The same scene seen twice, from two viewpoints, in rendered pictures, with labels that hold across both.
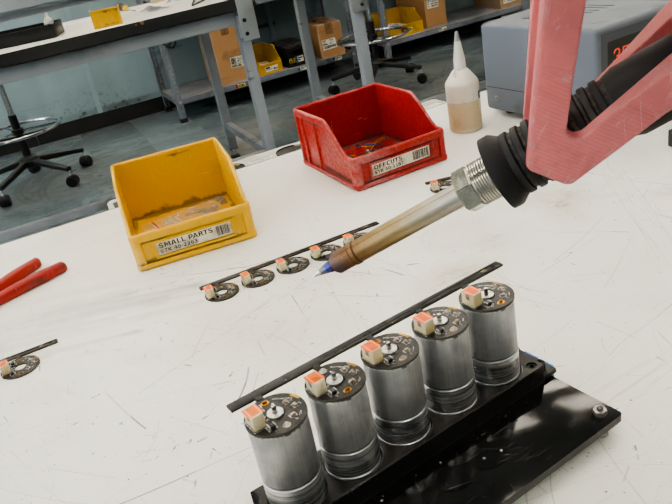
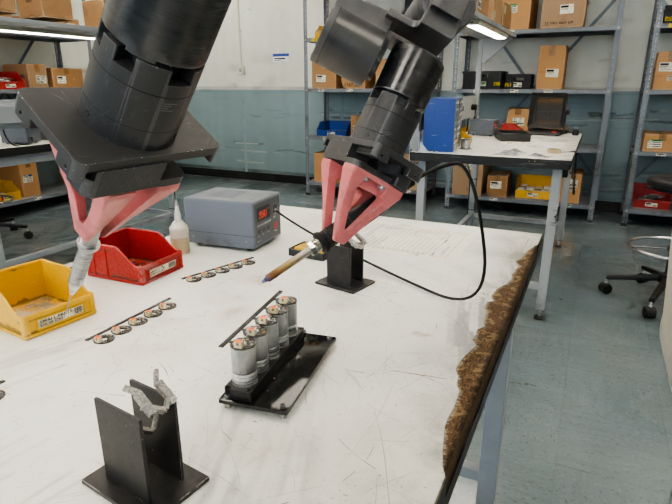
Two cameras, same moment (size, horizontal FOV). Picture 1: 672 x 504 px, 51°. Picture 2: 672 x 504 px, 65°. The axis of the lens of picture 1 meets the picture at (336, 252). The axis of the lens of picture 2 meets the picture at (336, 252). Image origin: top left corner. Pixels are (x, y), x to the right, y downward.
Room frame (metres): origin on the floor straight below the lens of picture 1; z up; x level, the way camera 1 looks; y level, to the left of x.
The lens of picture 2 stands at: (-0.17, 0.29, 1.05)
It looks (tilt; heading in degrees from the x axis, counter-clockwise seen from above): 18 degrees down; 316
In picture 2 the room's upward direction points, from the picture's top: straight up
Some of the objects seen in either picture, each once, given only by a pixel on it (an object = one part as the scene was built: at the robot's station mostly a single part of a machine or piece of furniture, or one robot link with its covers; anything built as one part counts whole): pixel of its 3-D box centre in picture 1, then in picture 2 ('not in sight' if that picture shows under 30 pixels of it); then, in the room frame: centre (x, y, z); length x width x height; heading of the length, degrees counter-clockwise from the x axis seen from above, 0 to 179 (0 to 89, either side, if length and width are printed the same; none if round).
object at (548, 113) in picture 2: not in sight; (554, 113); (1.30, -3.05, 0.88); 0.30 x 0.23 x 0.25; 20
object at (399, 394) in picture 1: (397, 396); (267, 340); (0.25, -0.01, 0.79); 0.02 x 0.02 x 0.05
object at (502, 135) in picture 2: not in sight; (512, 135); (1.32, -2.57, 0.77); 0.24 x 0.16 x 0.04; 127
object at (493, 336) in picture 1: (490, 340); (286, 319); (0.27, -0.06, 0.79); 0.02 x 0.02 x 0.05
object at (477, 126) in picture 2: not in sight; (484, 127); (1.58, -2.70, 0.80); 0.15 x 0.12 x 0.10; 13
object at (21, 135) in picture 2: not in sight; (20, 134); (3.07, -0.52, 0.80); 0.15 x 0.12 x 0.10; 39
